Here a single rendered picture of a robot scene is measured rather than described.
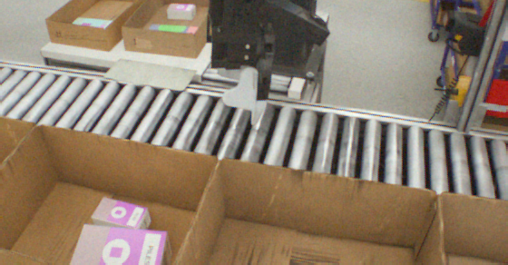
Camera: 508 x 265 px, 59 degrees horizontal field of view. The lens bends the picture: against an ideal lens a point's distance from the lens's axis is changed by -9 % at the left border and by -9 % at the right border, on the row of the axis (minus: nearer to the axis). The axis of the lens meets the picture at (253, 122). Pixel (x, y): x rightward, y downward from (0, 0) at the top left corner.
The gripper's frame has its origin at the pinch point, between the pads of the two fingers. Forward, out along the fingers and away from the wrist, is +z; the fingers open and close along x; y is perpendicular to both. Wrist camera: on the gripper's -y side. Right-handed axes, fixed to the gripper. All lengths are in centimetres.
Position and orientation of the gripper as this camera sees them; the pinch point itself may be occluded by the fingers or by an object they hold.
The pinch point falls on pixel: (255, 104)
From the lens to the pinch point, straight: 71.9
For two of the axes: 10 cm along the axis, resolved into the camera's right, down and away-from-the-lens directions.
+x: 1.7, 6.2, -7.7
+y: -9.8, 0.4, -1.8
